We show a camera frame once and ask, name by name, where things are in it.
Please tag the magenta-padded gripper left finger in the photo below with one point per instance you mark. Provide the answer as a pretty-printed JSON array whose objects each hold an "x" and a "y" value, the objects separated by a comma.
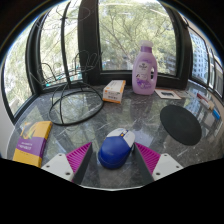
[{"x": 78, "y": 156}]

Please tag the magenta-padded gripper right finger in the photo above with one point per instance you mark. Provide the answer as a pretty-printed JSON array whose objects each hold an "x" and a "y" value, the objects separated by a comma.
[{"x": 148, "y": 156}]

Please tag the blue and white computer mouse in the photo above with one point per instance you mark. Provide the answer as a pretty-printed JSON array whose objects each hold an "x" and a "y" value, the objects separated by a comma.
[{"x": 115, "y": 151}]

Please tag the round black mouse pad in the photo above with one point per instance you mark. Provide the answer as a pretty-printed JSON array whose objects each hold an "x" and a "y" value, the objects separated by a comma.
[{"x": 181, "y": 125}]

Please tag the yellow and purple book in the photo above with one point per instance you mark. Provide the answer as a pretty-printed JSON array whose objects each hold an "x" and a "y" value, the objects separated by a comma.
[{"x": 32, "y": 143}]

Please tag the white framed photo card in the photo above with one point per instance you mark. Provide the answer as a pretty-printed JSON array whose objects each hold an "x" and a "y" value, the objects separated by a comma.
[{"x": 167, "y": 94}]

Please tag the colourful printed leaflet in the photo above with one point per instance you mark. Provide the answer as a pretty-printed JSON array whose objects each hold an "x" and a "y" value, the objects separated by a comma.
[{"x": 185, "y": 94}]

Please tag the orange and white carton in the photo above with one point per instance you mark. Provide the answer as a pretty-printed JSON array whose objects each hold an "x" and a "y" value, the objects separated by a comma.
[{"x": 113, "y": 91}]

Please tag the red and white book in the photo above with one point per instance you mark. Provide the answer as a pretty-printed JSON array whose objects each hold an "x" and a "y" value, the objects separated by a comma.
[{"x": 205, "y": 101}]

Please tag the purple detergent bottle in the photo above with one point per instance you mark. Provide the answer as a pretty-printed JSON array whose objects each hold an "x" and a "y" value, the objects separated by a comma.
[{"x": 144, "y": 76}]

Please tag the small blue box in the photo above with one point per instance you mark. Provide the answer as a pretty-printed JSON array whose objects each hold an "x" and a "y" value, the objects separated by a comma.
[{"x": 216, "y": 114}]

